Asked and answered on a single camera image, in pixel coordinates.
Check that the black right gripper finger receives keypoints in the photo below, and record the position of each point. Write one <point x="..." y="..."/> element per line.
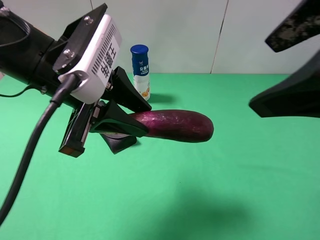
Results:
<point x="296" y="96"/>
<point x="300" y="25"/>

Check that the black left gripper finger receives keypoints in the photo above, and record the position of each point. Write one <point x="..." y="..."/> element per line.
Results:
<point x="125" y="94"/>
<point x="109" y="118"/>

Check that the black leather glasses case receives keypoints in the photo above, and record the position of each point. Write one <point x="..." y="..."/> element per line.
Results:
<point x="117" y="145"/>

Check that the blue white yogurt bottle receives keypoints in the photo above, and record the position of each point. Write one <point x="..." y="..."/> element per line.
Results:
<point x="141" y="70"/>

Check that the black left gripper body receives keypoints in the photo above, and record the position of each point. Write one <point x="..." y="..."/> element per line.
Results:
<point x="63" y="55"/>

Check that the purple eggplant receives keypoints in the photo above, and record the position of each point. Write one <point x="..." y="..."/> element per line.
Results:
<point x="176" y="125"/>

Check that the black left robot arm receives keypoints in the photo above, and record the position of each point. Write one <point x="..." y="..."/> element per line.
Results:
<point x="22" y="50"/>

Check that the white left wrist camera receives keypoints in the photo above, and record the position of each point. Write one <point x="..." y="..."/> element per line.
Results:
<point x="95" y="66"/>

